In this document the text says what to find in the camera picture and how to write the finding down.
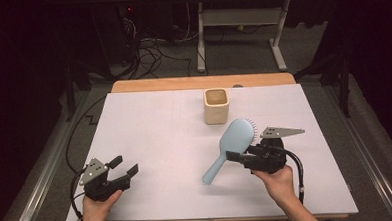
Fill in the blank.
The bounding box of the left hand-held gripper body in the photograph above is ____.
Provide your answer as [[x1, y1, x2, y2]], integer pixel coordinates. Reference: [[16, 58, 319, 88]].
[[77, 155, 134, 204]]

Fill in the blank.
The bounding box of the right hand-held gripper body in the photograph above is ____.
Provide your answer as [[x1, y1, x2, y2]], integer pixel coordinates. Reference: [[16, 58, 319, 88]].
[[239, 125, 308, 177]]

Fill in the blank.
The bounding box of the light blue hairbrush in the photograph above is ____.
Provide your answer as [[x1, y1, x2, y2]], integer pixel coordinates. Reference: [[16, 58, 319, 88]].
[[198, 117, 261, 186]]

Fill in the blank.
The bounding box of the beige square cup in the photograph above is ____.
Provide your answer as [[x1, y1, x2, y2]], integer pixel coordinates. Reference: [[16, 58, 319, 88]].
[[202, 87, 232, 126]]

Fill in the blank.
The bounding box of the person's right hand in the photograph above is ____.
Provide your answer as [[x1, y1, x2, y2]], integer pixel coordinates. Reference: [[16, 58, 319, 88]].
[[252, 164, 297, 210]]

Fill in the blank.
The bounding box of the person's left hand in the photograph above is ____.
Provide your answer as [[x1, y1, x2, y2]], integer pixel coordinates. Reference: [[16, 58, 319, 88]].
[[79, 189, 125, 221]]

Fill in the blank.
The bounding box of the white table sheet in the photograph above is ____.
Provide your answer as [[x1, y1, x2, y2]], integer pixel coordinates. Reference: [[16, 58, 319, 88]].
[[60, 81, 360, 221]]

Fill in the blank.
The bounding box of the black metal stand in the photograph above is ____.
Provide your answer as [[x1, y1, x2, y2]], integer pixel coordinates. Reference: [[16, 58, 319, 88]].
[[293, 50, 353, 121], [63, 58, 95, 123]]

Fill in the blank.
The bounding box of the black computer tower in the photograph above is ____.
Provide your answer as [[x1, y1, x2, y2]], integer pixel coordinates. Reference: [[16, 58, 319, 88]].
[[92, 2, 140, 68]]

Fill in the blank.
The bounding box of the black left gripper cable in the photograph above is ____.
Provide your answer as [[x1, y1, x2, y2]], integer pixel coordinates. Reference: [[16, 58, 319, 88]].
[[62, 93, 113, 221]]

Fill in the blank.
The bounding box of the aluminium floor rail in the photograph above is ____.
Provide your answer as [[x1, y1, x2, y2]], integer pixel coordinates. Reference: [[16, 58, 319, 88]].
[[321, 80, 392, 221], [1, 91, 97, 221]]

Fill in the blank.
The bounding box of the tangle of floor cables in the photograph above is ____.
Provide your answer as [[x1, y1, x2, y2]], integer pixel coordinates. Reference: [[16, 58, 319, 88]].
[[118, 3, 211, 81]]

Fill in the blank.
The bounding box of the white metal desk frame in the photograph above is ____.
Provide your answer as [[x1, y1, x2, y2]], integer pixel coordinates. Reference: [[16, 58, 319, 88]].
[[193, 0, 295, 76]]

